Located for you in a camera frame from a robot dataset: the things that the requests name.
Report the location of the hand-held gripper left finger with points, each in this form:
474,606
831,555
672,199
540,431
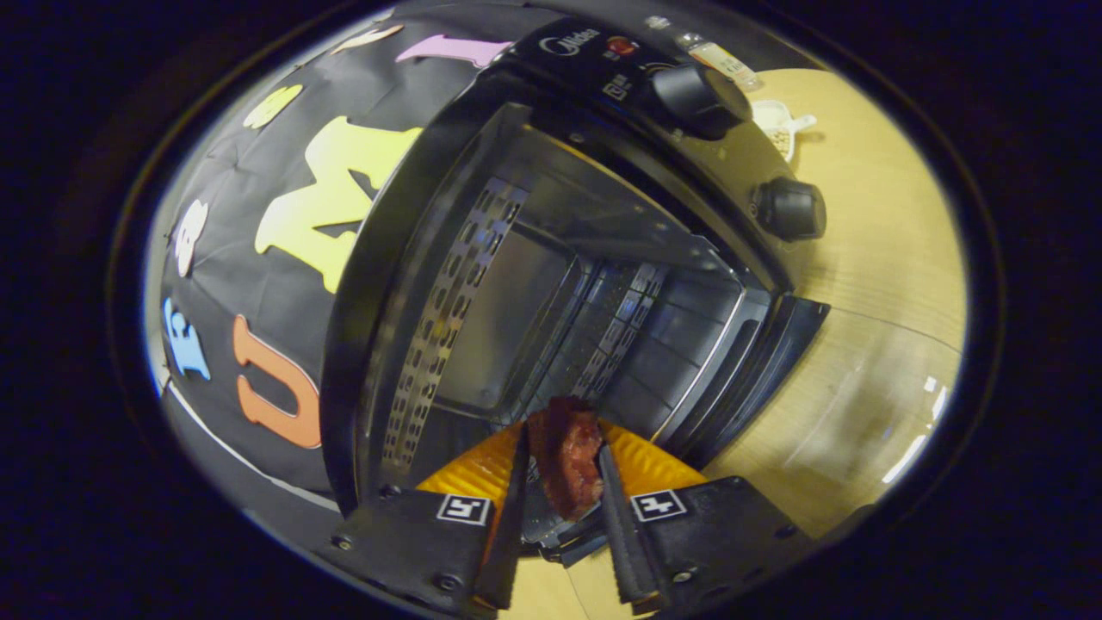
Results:
508,534

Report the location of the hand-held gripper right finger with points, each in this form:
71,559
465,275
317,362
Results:
622,542

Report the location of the black toaster oven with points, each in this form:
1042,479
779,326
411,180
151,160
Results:
387,258

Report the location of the white divided grain dish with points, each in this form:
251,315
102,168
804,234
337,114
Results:
775,120

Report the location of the brown meat piece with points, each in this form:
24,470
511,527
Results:
568,456

